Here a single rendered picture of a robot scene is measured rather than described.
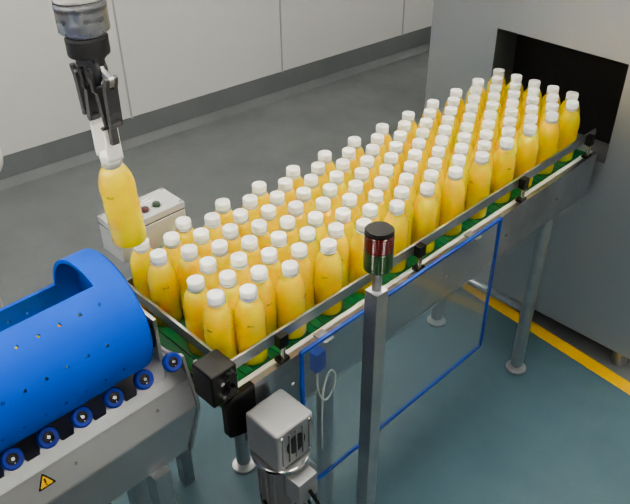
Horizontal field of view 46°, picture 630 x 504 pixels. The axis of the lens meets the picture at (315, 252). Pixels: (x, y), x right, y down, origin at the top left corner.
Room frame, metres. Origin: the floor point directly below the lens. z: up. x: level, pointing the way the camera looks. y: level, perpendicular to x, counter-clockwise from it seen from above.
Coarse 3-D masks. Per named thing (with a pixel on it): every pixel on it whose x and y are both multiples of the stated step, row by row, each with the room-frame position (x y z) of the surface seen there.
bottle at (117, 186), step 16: (112, 176) 1.24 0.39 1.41; (128, 176) 1.25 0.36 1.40; (112, 192) 1.23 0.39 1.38; (128, 192) 1.24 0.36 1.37; (112, 208) 1.23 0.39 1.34; (128, 208) 1.23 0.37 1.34; (112, 224) 1.23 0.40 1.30; (128, 224) 1.23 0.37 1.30; (144, 224) 1.27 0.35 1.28; (112, 240) 1.25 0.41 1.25; (128, 240) 1.23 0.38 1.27; (144, 240) 1.25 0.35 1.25
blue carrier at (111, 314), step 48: (48, 288) 1.27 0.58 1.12; (96, 288) 1.14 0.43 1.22; (0, 336) 1.00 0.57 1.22; (48, 336) 1.02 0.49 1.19; (96, 336) 1.06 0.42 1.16; (144, 336) 1.11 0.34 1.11; (0, 384) 0.93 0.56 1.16; (48, 384) 0.97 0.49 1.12; (96, 384) 1.03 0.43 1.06; (0, 432) 0.90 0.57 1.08
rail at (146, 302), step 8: (136, 296) 1.42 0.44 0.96; (144, 296) 1.40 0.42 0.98; (144, 304) 1.40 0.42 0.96; (152, 304) 1.37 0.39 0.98; (152, 312) 1.38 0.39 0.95; (160, 312) 1.35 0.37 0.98; (168, 320) 1.33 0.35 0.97; (176, 320) 1.31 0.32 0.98; (176, 328) 1.30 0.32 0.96; (184, 328) 1.28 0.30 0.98; (184, 336) 1.28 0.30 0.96; (192, 336) 1.26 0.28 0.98; (192, 344) 1.26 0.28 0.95; (200, 344) 1.24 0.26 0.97; (208, 352) 1.22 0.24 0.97
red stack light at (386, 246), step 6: (366, 240) 1.26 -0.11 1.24; (372, 240) 1.24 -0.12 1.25; (378, 240) 1.24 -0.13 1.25; (384, 240) 1.24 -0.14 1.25; (390, 240) 1.25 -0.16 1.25; (366, 246) 1.26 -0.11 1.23; (372, 246) 1.24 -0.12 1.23; (378, 246) 1.24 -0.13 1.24; (384, 246) 1.24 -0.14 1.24; (390, 246) 1.25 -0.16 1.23; (372, 252) 1.24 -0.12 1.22; (378, 252) 1.24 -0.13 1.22; (384, 252) 1.24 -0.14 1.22; (390, 252) 1.25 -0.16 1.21
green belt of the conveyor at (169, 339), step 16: (544, 176) 2.11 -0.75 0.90; (512, 192) 2.01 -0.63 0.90; (496, 208) 1.91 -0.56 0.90; (464, 224) 1.83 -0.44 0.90; (448, 240) 1.75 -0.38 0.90; (400, 272) 1.59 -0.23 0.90; (352, 304) 1.46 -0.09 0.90; (320, 320) 1.40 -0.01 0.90; (160, 336) 1.35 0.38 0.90; (176, 336) 1.35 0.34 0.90; (304, 336) 1.34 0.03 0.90; (176, 352) 1.29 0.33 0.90; (272, 352) 1.29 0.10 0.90; (240, 368) 1.23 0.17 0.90; (256, 368) 1.23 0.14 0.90
